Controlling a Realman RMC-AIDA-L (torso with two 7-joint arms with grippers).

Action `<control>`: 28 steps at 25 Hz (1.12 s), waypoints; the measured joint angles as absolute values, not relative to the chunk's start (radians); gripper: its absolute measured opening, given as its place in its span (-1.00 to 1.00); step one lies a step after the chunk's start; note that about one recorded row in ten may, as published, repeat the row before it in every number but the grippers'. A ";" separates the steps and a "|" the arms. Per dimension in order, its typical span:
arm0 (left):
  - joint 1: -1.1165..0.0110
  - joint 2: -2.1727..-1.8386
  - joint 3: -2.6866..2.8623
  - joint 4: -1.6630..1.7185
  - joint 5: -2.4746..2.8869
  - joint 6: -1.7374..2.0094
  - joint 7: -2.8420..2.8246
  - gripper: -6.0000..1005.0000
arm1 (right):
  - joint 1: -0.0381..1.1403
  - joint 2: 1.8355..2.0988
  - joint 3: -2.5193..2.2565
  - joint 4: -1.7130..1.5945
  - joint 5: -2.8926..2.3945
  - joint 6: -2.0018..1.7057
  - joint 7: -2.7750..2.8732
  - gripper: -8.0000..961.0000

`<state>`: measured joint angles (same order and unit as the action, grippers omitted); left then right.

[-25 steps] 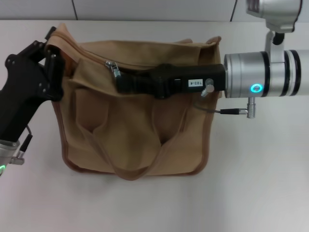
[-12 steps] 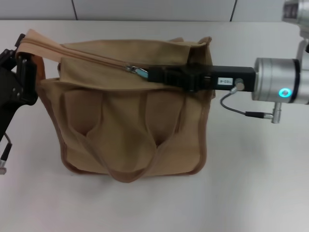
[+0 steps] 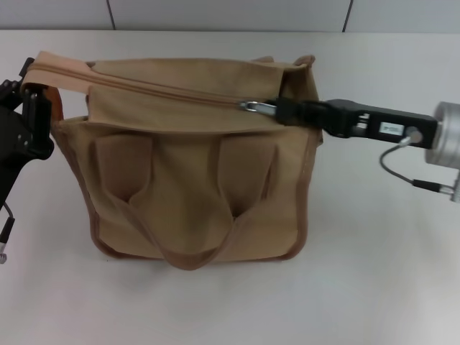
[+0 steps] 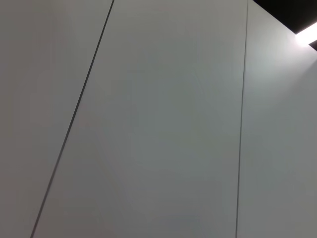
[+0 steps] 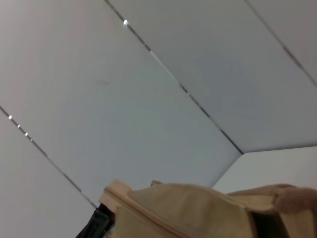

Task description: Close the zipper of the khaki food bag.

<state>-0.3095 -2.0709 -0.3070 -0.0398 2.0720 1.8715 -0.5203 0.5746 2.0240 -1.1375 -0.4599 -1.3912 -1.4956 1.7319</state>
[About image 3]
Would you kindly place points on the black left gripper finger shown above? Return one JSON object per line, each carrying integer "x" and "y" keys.
{"x": 37, "y": 125}
{"x": 26, "y": 68}

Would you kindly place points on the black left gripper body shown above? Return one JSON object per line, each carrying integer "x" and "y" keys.
{"x": 12, "y": 143}

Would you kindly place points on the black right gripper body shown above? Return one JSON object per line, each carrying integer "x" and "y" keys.
{"x": 381, "y": 125}

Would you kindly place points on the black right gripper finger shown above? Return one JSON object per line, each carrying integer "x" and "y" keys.
{"x": 294, "y": 112}

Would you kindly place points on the silver metal zipper pull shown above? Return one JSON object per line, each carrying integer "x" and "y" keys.
{"x": 258, "y": 108}

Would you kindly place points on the khaki canvas food bag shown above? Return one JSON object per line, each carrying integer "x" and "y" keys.
{"x": 194, "y": 190}

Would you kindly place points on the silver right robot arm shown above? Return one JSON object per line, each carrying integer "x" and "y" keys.
{"x": 447, "y": 136}

